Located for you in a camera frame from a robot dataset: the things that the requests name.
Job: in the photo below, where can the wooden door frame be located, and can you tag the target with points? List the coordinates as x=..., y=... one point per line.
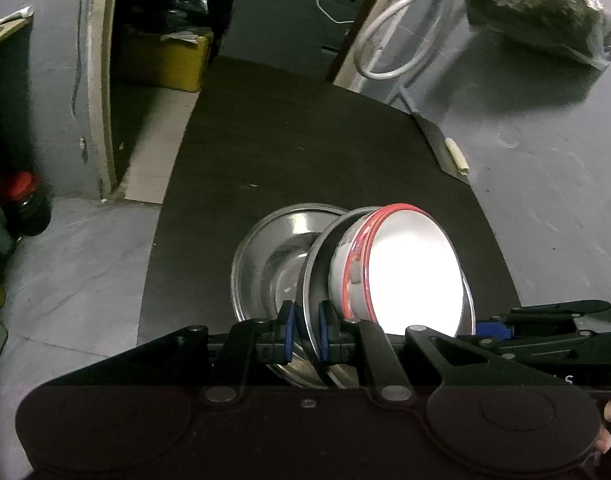
x=101, y=85

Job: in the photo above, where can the red-lidded jar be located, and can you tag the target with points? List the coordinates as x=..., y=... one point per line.
x=27, y=202

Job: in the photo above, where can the black plastic bag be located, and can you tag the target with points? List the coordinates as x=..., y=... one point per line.
x=175, y=0

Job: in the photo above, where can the wooden counter shelf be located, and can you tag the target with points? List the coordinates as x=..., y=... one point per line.
x=5, y=35

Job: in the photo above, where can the white squeezed tube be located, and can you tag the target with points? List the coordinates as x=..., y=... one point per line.
x=16, y=14

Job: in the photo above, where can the hanging clear plastic bag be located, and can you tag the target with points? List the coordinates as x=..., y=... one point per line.
x=540, y=5

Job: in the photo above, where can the stainless steel bowl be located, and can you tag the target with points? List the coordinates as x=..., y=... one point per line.
x=348, y=270

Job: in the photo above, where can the yellow box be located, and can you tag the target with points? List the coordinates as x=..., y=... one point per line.
x=165, y=62

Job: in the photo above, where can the dark grey cabinet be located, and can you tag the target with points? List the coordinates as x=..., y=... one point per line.
x=285, y=15

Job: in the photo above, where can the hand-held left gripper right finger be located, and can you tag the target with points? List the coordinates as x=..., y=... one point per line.
x=327, y=332

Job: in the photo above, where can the stainless steel plate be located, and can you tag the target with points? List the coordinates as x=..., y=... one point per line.
x=315, y=310
x=270, y=260

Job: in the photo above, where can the kitchen cleaver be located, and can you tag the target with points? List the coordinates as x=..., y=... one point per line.
x=443, y=145

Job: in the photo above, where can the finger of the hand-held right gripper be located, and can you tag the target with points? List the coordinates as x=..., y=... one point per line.
x=495, y=330
x=555, y=312

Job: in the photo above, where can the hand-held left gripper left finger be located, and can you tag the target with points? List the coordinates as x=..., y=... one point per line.
x=287, y=332

